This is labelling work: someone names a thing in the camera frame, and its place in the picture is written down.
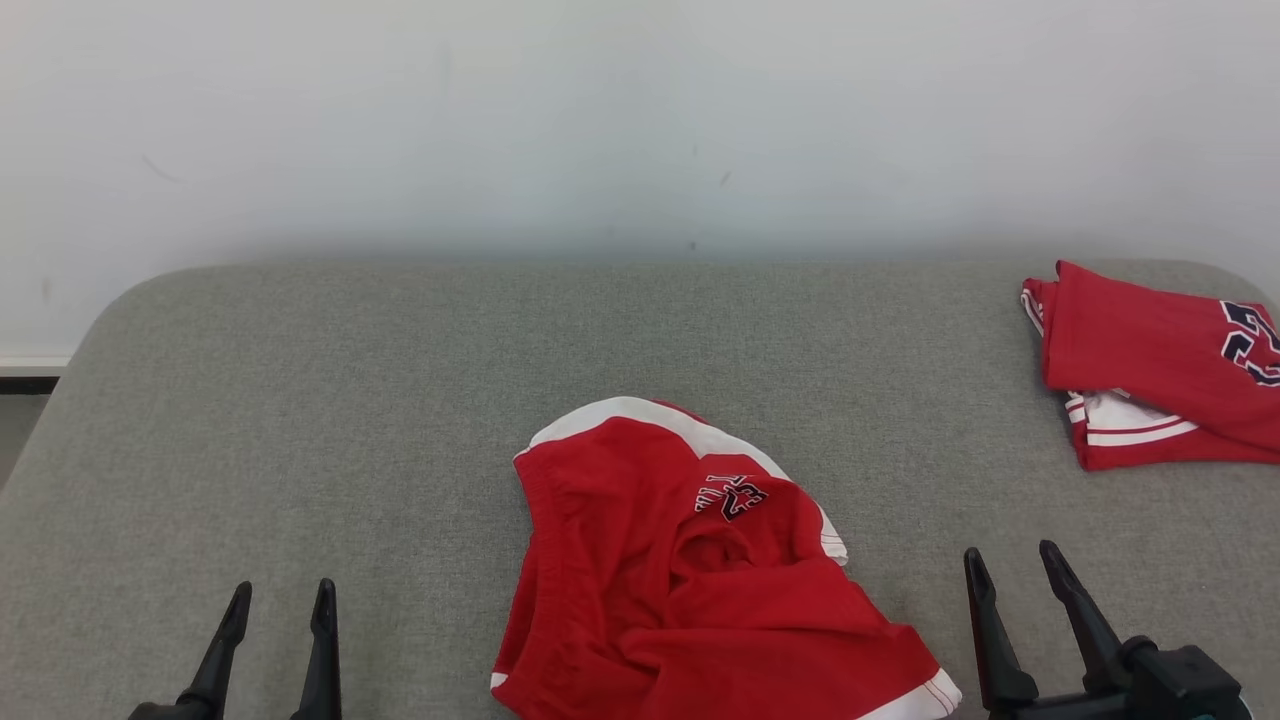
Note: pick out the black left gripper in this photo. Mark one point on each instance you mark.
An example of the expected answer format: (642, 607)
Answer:
(155, 712)

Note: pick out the grey fabric sofa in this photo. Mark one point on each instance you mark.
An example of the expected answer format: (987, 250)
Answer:
(350, 400)

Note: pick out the black white wall baseboard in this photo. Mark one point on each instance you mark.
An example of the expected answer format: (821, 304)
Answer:
(30, 375)

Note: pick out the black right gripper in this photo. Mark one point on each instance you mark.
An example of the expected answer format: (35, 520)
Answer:
(1060, 710)

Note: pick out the red white t-shirt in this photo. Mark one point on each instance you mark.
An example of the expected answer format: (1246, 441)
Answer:
(1140, 350)

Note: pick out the red white shorts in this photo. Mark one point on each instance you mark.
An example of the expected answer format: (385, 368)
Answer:
(620, 560)

